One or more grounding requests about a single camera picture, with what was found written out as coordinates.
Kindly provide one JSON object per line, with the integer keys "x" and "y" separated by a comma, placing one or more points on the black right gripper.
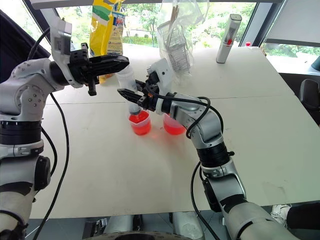
{"x": 149, "y": 98}

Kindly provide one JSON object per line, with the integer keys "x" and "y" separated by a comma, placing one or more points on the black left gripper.
{"x": 78, "y": 67}

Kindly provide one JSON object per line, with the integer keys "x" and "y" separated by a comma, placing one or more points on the white plastic bottle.
{"x": 126, "y": 78}

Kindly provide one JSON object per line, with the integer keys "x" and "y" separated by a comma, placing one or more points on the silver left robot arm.
{"x": 22, "y": 87}

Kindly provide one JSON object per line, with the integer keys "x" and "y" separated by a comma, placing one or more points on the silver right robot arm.
{"x": 212, "y": 130}

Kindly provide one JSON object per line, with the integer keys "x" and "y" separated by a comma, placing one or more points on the clear cup with spout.
{"x": 141, "y": 126}

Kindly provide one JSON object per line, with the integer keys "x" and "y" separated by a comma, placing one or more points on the clear plastic cup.
{"x": 172, "y": 127}

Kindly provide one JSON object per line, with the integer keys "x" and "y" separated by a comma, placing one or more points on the yellow plastic bag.
{"x": 105, "y": 30}

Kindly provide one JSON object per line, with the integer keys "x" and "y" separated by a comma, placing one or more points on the wooden stick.
{"x": 176, "y": 11}
{"x": 173, "y": 15}

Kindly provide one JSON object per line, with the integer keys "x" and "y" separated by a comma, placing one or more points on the clear plastic bag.
{"x": 195, "y": 32}

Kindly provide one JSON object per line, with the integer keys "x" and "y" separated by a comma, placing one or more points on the dark fabric cover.
{"x": 13, "y": 45}

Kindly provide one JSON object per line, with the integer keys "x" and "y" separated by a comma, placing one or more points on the white cylindrical container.
{"x": 228, "y": 32}

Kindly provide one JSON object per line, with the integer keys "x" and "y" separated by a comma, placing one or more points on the red bottle cap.
{"x": 247, "y": 44}

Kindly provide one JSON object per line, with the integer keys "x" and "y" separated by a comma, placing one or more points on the silver rounded robot leg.
{"x": 186, "y": 223}
{"x": 120, "y": 223}

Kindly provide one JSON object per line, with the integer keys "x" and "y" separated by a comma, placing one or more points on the dark rounded base shape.
{"x": 140, "y": 236}

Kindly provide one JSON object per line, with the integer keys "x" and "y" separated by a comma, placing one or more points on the black office chair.
{"x": 310, "y": 96}

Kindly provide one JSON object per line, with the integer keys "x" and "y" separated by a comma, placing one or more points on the white sneaker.
{"x": 279, "y": 213}

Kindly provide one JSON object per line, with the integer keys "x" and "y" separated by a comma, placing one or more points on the black trouser leg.
{"x": 303, "y": 213}

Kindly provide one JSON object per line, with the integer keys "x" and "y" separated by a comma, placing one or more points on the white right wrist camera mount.
{"x": 162, "y": 72}

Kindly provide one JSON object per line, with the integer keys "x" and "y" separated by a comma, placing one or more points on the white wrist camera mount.
{"x": 61, "y": 37}
{"x": 162, "y": 72}

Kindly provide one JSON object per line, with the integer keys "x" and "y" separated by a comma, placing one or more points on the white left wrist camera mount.
{"x": 61, "y": 37}

